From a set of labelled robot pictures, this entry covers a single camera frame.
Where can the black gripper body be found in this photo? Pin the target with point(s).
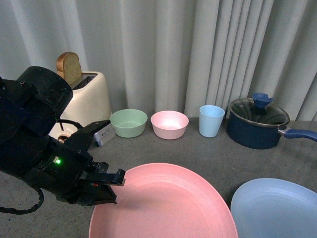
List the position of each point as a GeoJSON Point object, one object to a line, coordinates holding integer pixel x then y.
{"type": "Point", "coordinates": [61, 170]}

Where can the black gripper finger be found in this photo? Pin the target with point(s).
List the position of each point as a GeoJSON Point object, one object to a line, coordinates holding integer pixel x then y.
{"type": "Point", "coordinates": [97, 173]}
{"type": "Point", "coordinates": [90, 194]}

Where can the pink plate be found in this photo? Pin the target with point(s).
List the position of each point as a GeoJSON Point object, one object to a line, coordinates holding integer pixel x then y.
{"type": "Point", "coordinates": [160, 200]}

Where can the light blue plate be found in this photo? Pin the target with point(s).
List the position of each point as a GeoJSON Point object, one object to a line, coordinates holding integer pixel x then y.
{"type": "Point", "coordinates": [274, 208]}

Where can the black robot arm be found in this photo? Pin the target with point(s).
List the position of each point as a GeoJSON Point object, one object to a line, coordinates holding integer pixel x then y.
{"type": "Point", "coordinates": [29, 108]}

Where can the green bowl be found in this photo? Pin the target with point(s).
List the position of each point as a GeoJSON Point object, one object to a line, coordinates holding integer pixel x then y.
{"type": "Point", "coordinates": [128, 123]}

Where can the cream two-slot toaster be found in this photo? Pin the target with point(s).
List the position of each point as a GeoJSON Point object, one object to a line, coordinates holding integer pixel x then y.
{"type": "Point", "coordinates": [90, 103]}

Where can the pink bowl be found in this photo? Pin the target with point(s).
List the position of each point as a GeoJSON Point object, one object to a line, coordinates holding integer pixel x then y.
{"type": "Point", "coordinates": [169, 125]}

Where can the brown bread slice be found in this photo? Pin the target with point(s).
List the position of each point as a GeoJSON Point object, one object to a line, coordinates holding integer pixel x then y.
{"type": "Point", "coordinates": [69, 68]}

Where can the light blue cup right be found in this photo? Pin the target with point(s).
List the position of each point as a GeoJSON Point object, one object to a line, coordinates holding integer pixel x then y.
{"type": "Point", "coordinates": [210, 120]}

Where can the grey curtain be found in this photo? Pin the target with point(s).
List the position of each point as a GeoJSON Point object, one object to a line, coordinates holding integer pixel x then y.
{"type": "Point", "coordinates": [173, 54]}

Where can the dark blue saucepan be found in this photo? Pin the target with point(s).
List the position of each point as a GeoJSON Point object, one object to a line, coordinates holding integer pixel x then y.
{"type": "Point", "coordinates": [260, 137]}

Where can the glass pot lid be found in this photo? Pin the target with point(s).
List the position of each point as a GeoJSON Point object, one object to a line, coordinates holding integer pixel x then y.
{"type": "Point", "coordinates": [259, 110]}

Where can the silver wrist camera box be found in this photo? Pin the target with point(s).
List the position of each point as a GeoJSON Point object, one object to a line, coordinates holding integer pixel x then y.
{"type": "Point", "coordinates": [102, 136]}

